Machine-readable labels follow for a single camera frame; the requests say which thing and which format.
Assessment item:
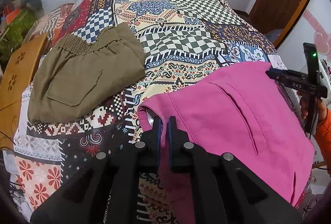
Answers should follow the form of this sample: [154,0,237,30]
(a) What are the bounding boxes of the pink pants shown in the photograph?
[137,61,315,224]

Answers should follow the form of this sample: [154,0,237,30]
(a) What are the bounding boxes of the person's right hand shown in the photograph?
[297,90,329,122]

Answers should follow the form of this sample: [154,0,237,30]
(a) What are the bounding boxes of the olive green shorts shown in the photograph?
[28,23,145,125]

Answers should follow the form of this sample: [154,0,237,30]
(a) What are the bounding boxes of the patchwork patterned bedspread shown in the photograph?
[3,0,282,222]

